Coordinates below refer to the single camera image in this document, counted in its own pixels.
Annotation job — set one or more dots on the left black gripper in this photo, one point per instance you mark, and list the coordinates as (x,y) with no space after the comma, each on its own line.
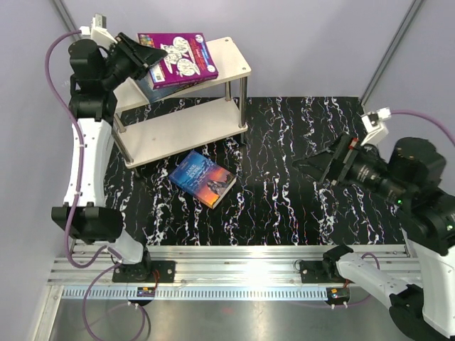
(141,57)

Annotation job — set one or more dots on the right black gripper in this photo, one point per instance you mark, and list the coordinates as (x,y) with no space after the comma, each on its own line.
(333,164)

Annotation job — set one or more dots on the dark blue book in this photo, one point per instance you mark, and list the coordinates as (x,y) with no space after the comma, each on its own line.
(159,94)

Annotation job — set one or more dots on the purple puzzle book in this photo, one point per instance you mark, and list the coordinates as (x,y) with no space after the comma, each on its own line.
(188,60)

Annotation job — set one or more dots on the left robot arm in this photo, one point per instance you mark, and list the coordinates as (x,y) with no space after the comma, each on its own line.
(97,72)

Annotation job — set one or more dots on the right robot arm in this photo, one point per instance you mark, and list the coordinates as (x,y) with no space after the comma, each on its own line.
(409,180)

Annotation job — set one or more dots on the black marble pattern mat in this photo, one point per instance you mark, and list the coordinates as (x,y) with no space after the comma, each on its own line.
(271,203)

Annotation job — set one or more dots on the white two-tier wooden shelf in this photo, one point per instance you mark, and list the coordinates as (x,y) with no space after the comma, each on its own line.
(201,124)

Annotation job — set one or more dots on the blue Jane Eyre book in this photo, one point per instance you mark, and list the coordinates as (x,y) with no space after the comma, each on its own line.
(202,178)

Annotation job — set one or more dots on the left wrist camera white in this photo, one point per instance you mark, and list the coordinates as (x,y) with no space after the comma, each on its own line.
(97,31)

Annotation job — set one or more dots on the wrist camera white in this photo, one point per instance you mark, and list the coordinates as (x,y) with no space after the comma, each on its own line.
(374,123)
(97,31)

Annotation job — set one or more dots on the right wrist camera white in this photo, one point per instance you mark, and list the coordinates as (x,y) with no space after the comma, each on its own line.
(374,123)

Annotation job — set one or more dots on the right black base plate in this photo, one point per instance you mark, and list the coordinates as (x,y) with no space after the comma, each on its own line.
(320,272)

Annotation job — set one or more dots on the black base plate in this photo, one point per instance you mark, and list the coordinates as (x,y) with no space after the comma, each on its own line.
(164,270)
(320,272)

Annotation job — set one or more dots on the aluminium mounting rail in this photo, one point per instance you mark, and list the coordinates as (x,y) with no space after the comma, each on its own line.
(254,266)

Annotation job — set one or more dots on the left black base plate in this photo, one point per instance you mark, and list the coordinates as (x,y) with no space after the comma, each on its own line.
(164,270)

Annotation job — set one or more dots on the white slotted cable duct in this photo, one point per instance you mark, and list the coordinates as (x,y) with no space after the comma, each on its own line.
(194,293)

